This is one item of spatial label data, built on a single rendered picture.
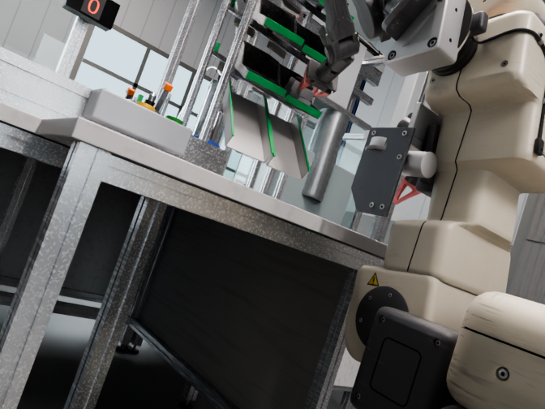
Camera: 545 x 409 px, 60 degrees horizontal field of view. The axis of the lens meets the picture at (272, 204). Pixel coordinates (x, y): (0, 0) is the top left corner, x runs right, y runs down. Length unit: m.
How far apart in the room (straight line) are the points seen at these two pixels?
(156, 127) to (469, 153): 0.61
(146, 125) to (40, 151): 0.21
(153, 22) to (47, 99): 4.07
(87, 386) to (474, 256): 0.80
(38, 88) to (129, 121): 0.18
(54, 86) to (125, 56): 3.86
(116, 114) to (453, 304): 0.71
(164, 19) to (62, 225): 4.49
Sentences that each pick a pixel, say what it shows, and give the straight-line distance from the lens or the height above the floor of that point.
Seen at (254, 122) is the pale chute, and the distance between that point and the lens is 1.47.
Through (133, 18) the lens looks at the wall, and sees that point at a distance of 5.01.
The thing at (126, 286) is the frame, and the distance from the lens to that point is 1.07.
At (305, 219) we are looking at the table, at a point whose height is 0.84.
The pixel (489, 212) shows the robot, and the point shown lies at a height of 0.94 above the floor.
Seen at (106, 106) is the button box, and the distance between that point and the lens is 1.00.
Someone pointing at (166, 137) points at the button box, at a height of 0.92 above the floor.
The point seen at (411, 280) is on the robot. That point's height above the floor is 0.80.
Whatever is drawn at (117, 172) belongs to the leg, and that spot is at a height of 0.81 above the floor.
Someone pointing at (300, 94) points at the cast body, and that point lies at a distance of 1.48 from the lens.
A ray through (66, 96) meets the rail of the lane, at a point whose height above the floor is 0.93.
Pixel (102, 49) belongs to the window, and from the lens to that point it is 4.85.
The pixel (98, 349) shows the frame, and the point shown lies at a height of 0.46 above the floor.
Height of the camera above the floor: 0.78
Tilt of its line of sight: 4 degrees up
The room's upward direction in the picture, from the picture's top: 19 degrees clockwise
